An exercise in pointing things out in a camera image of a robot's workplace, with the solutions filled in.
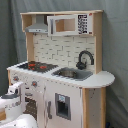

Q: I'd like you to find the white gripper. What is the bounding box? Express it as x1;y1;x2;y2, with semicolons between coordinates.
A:
7;82;25;102

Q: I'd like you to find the toy oven door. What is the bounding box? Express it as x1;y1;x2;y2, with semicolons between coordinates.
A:
25;89;44;128

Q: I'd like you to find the white toy microwave door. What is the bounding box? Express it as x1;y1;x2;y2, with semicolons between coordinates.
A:
47;14;87;36

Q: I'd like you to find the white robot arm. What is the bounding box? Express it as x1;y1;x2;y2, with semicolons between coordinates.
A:
0;82;38;128

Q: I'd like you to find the wooden toy kitchen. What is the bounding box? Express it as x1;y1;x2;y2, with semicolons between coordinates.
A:
8;10;115;128

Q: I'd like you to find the left oven knob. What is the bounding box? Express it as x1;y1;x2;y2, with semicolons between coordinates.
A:
13;76;19;82

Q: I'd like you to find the oven knob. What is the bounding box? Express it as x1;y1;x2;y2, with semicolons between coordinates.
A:
31;81;37;87
13;76;19;82

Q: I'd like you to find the right oven knob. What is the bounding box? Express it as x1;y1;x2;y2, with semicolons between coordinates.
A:
31;81;37;87

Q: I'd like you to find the black toy stovetop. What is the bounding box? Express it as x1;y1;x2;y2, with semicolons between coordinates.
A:
20;61;56;72

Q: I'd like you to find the grey ice dispenser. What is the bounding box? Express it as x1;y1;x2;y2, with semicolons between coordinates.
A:
55;94;71;120

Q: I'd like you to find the grey toy sink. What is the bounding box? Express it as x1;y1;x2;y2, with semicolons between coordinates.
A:
53;67;92;81

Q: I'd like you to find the grey range hood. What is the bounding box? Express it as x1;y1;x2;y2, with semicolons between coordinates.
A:
25;14;53;33

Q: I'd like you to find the black toy faucet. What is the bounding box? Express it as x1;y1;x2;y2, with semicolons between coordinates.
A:
76;50;94;70

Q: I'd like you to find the grey fridge door handle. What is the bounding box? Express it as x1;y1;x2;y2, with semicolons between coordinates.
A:
47;101;52;119

